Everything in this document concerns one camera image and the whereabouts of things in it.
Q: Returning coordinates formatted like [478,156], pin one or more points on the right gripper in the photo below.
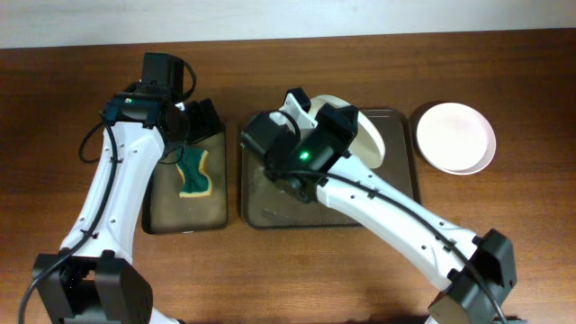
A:
[330,117]

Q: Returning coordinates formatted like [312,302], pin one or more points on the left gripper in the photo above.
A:
[209,122]

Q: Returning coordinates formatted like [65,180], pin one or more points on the pale green plate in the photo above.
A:
[368,144]

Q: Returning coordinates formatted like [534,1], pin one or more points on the green and yellow sponge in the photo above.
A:
[191,166]

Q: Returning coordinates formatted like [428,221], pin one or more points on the pale pink plate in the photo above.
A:
[456,139]

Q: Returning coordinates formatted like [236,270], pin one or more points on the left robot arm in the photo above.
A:
[91,279]

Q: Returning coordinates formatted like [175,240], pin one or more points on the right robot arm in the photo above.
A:
[473,275]

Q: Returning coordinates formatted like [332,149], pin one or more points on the large brown serving tray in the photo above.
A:
[265,207]

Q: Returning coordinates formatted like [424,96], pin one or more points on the small black water tray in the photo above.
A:
[165,212]

